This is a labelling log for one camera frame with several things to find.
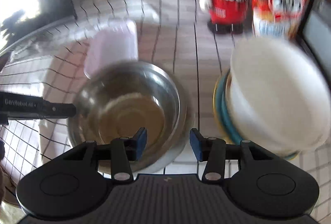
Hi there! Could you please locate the blue ceramic bowl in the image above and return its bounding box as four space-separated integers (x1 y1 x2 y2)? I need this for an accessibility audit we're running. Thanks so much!
217 71 298 158

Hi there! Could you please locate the black and white grid tablecloth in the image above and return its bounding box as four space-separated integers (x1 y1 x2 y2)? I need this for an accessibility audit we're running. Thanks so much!
0 0 331 188

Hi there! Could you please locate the yellow ceramic bowl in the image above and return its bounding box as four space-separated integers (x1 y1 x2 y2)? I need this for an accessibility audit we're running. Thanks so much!
212 69 303 161

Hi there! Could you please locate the stainless steel bowl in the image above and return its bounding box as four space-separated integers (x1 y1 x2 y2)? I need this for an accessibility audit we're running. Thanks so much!
68 61 187 173

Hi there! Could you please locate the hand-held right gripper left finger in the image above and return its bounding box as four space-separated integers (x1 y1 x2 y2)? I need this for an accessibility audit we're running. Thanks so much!
63 127 148 183

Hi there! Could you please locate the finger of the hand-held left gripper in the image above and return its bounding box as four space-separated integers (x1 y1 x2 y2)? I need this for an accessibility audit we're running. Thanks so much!
43 101 77 119

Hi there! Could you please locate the white plastic lunch box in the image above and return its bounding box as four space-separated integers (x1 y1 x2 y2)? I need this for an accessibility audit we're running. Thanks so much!
83 20 139 80

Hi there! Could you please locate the white printed paper bowl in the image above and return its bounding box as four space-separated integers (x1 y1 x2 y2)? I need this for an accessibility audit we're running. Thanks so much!
229 37 331 157

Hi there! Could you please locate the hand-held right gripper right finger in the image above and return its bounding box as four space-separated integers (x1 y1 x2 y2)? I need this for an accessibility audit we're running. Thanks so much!
189 128 275 183

